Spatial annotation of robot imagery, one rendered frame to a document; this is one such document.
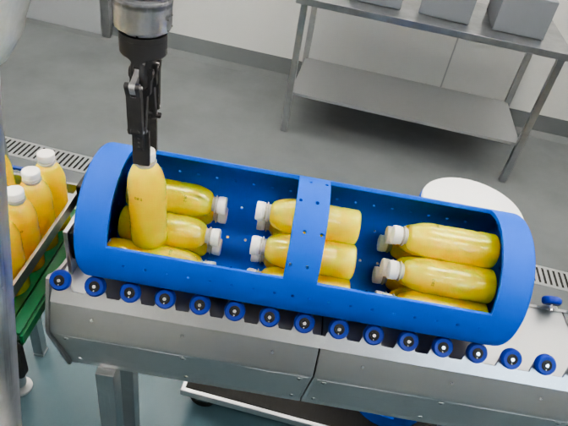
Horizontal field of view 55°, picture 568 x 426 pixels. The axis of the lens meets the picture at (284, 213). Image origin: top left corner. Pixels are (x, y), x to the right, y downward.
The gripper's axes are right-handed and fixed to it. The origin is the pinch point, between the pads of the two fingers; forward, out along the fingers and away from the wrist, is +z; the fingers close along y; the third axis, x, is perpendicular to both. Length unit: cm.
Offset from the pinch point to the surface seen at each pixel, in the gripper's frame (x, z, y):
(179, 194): -4.4, 17.4, 8.8
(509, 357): -79, 35, -5
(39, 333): 54, 118, 41
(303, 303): -33.4, 26.0, -7.9
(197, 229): -9.4, 22.4, 4.6
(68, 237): 17.3, 28.0, 1.2
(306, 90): -31, 102, 251
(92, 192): 9.2, 11.3, -2.9
